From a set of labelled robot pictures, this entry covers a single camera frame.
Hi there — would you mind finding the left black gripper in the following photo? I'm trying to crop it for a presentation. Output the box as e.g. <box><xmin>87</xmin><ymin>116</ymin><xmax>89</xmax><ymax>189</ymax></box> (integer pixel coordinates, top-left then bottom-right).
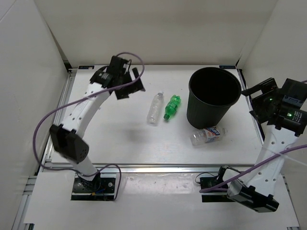
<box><xmin>115</xmin><ymin>68</ymin><xmax>145</xmax><ymax>100</ymax></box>

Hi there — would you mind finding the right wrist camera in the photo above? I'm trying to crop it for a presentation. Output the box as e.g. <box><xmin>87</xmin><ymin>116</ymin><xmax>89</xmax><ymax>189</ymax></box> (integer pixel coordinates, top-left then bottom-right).
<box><xmin>280</xmin><ymin>78</ymin><xmax>307</xmax><ymax>109</ymax></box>

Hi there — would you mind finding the clear plastic bottle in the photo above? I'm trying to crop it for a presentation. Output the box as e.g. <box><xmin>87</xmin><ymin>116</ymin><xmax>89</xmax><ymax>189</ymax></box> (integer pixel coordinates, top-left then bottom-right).
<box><xmin>146</xmin><ymin>92</ymin><xmax>164</xmax><ymax>126</ymax></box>

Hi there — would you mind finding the black plastic bin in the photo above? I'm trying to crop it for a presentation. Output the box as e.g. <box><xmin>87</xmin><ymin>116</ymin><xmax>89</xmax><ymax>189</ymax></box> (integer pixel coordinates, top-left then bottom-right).
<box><xmin>187</xmin><ymin>67</ymin><xmax>241</xmax><ymax>129</ymax></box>

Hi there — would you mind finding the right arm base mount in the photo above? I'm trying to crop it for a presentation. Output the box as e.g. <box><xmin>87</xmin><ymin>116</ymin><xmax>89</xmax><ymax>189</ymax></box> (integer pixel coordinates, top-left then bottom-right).
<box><xmin>194</xmin><ymin>166</ymin><xmax>232</xmax><ymax>203</ymax></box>

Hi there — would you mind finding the red label clear bottle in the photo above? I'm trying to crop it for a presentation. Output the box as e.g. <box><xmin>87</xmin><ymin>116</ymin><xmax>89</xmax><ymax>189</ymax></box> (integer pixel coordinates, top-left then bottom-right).
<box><xmin>190</xmin><ymin>126</ymin><xmax>227</xmax><ymax>146</ymax></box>

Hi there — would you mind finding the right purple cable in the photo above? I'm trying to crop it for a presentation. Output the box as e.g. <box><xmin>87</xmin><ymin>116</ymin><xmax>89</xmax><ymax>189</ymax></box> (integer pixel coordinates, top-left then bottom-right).
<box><xmin>199</xmin><ymin>80</ymin><xmax>307</xmax><ymax>194</ymax></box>

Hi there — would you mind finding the green plastic bottle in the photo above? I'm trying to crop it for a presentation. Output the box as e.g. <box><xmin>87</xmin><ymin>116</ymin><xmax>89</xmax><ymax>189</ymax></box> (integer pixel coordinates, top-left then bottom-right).
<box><xmin>164</xmin><ymin>95</ymin><xmax>181</xmax><ymax>121</ymax></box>

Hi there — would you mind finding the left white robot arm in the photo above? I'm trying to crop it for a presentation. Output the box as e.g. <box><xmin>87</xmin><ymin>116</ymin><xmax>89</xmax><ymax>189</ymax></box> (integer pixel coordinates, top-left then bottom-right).
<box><xmin>49</xmin><ymin>64</ymin><xmax>144</xmax><ymax>192</ymax></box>

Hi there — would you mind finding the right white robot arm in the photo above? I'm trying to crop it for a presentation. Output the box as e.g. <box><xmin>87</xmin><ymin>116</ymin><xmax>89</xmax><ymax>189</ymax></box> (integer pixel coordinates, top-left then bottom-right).
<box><xmin>215</xmin><ymin>78</ymin><xmax>307</xmax><ymax>213</ymax></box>

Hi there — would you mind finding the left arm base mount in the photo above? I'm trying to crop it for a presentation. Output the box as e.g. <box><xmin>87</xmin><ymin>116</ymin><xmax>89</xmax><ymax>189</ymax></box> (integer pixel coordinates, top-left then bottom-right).
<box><xmin>71</xmin><ymin>173</ymin><xmax>117</xmax><ymax>201</ymax></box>

